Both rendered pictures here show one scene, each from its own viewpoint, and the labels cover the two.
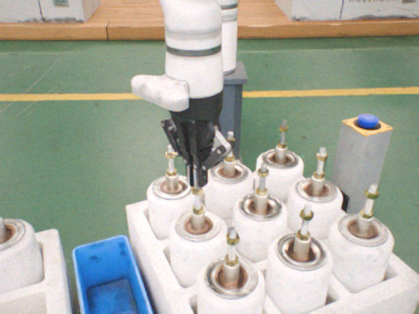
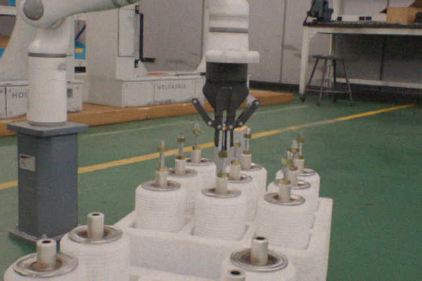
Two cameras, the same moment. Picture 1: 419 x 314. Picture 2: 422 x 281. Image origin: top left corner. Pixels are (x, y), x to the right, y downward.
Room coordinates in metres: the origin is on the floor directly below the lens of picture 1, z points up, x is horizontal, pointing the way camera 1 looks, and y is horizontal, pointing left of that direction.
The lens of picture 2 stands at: (-0.11, 0.82, 0.53)
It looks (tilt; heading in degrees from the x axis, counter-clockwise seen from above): 10 degrees down; 309
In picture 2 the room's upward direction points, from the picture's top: 3 degrees clockwise
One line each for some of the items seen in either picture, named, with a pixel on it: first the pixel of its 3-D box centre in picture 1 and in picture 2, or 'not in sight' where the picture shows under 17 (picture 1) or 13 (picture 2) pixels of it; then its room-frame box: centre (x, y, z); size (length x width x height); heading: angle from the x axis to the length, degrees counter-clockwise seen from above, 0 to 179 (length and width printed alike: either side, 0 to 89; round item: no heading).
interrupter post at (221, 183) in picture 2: (197, 219); (221, 185); (0.51, 0.02, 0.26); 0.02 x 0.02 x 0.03
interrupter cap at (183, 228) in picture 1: (197, 226); (221, 192); (0.51, 0.02, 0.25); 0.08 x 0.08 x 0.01
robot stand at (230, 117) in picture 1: (218, 117); (48, 181); (1.12, -0.03, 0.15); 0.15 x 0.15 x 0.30; 2
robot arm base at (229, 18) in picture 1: (219, 39); (47, 90); (1.12, -0.03, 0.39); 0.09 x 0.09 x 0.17; 2
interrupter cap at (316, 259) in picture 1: (301, 251); (291, 184); (0.45, -0.14, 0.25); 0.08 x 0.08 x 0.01
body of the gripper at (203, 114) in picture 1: (195, 114); (225, 84); (0.51, 0.02, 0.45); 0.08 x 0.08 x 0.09
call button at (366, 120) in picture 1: (367, 122); not in sight; (0.75, -0.32, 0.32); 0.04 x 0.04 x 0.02
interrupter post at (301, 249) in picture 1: (301, 245); (292, 178); (0.45, -0.14, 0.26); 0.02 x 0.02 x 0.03
